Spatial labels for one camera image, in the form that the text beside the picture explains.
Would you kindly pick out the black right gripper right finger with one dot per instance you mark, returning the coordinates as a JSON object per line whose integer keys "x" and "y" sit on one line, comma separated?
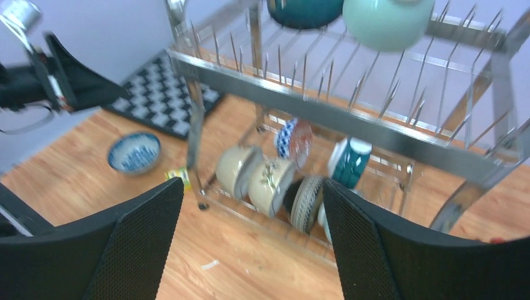
{"x": 381, "y": 255}

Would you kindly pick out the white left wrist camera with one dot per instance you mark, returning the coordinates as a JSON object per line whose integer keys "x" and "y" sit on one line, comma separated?
{"x": 20, "y": 16}

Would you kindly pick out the pale green striped bowl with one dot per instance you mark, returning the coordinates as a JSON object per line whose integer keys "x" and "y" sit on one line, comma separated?
{"x": 323, "y": 222}

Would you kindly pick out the yellow green toy block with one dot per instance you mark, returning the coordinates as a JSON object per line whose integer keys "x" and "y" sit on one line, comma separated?
{"x": 181, "y": 173}

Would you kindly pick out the cream bowl green leaf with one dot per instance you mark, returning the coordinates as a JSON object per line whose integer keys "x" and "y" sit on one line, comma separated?
{"x": 269, "y": 183}

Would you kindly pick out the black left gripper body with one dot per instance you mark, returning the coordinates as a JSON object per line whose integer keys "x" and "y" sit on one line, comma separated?
{"x": 23, "y": 84}

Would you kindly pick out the steel two-tier dish rack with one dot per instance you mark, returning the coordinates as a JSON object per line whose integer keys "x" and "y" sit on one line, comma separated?
{"x": 449, "y": 150}

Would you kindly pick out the mint green glazed bowl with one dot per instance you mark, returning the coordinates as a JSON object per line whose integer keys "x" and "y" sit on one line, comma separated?
{"x": 386, "y": 25}

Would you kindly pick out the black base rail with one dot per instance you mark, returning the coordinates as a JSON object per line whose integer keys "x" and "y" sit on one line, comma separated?
{"x": 25, "y": 219}

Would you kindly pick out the dark blue glazed bowl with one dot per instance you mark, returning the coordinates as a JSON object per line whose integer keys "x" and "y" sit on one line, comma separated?
{"x": 305, "y": 14}

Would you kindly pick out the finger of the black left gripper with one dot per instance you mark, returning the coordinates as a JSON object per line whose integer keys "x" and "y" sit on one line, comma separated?
{"x": 76, "y": 86}

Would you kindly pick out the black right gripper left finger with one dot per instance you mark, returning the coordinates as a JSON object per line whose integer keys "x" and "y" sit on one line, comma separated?
{"x": 116, "y": 253}

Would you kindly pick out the plain cream bowl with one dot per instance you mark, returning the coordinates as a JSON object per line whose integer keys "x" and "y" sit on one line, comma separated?
{"x": 235, "y": 167}

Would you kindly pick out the white tape scrap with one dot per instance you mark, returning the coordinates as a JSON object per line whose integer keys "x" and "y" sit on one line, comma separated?
{"x": 210, "y": 265}

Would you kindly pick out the white blue floral bowl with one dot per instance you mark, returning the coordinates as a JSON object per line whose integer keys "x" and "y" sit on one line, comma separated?
{"x": 135, "y": 153}

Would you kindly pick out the black white chessboard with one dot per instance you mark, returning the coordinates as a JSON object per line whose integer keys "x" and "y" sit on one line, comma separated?
{"x": 157, "y": 98}

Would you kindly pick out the teal white striped bowl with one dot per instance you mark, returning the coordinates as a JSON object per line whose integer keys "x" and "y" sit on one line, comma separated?
{"x": 348, "y": 161}

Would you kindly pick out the dark patterned rim bowl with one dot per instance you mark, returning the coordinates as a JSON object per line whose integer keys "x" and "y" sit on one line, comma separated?
{"x": 302, "y": 202}

